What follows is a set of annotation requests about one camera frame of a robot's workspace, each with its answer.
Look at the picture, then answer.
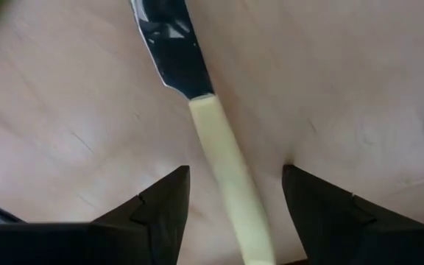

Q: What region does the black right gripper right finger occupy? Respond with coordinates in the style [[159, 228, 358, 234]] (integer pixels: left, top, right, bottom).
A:
[[282, 164, 424, 265]]

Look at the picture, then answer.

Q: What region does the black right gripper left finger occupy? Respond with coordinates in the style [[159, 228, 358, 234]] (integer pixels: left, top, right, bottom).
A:
[[88, 165, 191, 265]]

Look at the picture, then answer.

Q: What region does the cream handled table knife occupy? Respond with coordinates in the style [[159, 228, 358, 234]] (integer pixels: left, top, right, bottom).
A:
[[129, 0, 278, 265]]

